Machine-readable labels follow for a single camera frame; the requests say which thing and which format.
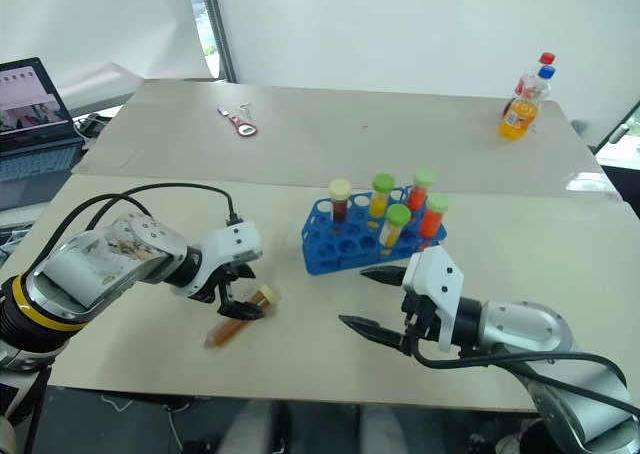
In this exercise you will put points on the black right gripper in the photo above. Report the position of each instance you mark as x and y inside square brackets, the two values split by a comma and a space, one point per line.
[422, 321]

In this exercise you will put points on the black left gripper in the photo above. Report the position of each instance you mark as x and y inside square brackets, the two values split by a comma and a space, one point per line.
[226, 286]

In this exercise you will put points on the orange tube with beige cap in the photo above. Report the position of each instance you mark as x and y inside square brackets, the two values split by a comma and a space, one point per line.
[235, 326]

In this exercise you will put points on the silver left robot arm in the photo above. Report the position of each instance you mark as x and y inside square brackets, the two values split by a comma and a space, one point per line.
[100, 269]

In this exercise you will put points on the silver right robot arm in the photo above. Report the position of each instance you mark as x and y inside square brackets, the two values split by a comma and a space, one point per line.
[550, 339]

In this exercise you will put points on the blue test tube rack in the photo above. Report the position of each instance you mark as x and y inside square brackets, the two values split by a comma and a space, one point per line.
[330, 254]

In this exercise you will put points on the pale yellow tube green cap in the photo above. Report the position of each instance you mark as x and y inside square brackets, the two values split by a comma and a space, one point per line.
[391, 231]

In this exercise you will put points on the red tube with green cap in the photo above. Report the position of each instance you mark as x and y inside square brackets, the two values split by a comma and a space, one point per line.
[431, 221]
[417, 196]

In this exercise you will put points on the yellow tube with green cap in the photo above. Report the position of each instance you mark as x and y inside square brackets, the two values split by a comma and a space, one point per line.
[378, 201]

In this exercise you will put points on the dark red tube beige cap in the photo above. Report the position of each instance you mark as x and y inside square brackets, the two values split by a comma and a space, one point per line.
[340, 206]

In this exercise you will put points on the grey rounded shape under table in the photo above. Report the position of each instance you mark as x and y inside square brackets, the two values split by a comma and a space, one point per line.
[385, 431]
[255, 429]

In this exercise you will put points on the red bottle opener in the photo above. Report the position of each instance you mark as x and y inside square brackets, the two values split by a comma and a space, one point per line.
[245, 128]

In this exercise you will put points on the small white object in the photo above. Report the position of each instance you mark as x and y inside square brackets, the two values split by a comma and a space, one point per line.
[223, 111]

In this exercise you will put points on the small metal hook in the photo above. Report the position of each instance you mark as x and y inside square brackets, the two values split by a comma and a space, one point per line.
[245, 110]

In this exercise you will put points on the orange soda bottle blue cap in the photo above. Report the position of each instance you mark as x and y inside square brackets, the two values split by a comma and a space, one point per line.
[520, 119]

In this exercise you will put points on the clear bottle with red cap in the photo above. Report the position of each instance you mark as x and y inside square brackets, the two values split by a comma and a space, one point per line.
[525, 84]

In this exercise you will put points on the open laptop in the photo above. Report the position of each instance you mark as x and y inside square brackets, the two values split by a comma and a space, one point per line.
[30, 124]

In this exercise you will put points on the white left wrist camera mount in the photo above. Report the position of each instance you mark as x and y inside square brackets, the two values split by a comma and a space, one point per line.
[235, 241]

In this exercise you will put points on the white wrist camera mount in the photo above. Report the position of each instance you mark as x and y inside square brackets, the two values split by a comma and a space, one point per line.
[440, 284]
[235, 241]

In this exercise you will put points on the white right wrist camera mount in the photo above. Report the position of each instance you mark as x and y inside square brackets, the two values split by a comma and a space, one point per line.
[440, 284]

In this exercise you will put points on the dark window frame post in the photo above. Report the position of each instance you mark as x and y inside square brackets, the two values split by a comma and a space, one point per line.
[220, 24]

